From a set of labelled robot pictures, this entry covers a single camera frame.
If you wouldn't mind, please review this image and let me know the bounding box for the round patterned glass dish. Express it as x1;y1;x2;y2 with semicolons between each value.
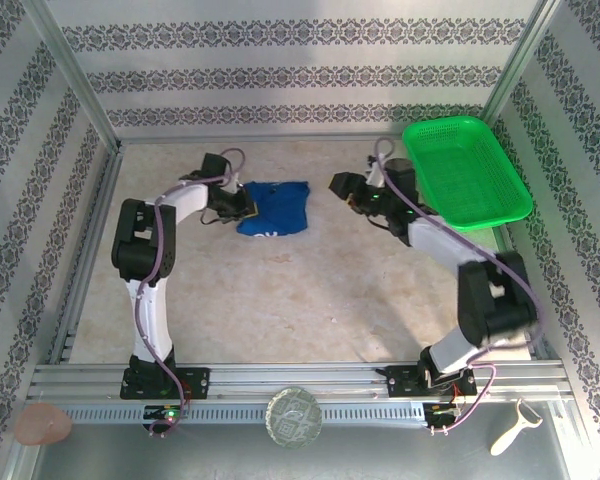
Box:
264;387;324;450

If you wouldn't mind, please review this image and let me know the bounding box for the green plastic basket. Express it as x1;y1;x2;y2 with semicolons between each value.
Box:
402;115;535;235

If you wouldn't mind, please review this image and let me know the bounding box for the wide aluminium mounting rail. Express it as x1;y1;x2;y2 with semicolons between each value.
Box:
27;362;576;401

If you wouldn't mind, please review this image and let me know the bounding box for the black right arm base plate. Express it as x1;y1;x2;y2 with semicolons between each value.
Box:
377;364;479;400

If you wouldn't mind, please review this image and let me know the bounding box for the blue printed t-shirt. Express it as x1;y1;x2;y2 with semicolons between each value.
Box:
235;180;311;240

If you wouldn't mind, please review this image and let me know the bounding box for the aluminium frame rail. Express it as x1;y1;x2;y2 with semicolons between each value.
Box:
115;131;406;147
49;144;124;364
494;227;561;361

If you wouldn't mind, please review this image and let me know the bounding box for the white peeler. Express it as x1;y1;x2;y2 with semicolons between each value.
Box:
489;398;544;456

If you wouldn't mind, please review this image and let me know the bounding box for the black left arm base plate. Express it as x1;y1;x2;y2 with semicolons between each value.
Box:
119;366;211;401

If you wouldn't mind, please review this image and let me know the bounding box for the grey slotted cable duct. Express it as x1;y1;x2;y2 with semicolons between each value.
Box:
59;402;426;426

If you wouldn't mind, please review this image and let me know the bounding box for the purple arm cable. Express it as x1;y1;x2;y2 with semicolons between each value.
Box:
132;148;246;440
367;137;546;436

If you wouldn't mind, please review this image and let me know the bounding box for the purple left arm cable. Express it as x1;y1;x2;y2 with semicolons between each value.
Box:
132;148;246;440

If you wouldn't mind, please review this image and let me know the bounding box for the aluminium frame post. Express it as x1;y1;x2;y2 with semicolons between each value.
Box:
22;0;124;151
479;0;566;121

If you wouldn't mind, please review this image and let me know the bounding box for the small circuit board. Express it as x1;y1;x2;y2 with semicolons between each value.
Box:
143;404;187;425
423;401;465;432

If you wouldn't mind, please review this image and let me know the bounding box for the pink stone-like object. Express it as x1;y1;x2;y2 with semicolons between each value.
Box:
13;403;74;446

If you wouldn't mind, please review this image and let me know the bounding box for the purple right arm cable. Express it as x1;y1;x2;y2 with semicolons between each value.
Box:
367;137;546;436

